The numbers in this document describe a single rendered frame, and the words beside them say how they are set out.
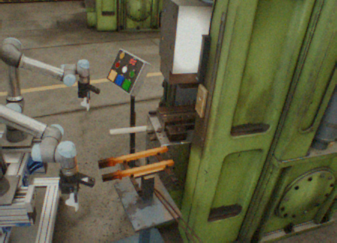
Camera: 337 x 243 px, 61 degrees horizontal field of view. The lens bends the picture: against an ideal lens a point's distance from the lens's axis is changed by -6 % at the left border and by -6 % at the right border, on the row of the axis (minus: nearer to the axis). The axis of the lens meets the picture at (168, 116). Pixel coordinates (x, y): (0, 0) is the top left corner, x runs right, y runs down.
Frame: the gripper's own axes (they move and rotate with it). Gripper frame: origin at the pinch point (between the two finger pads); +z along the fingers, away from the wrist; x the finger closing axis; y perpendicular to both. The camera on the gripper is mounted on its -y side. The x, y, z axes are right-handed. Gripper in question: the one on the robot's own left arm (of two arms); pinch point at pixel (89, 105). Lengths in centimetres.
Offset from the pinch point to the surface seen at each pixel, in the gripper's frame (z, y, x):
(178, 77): -38, -58, 30
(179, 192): 51, -65, 43
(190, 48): -59, -62, 34
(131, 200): 25, -28, 70
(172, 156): 12, -56, 45
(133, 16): 59, -57, -456
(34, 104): 93, 88, -155
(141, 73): -18.0, -39.5, -16.8
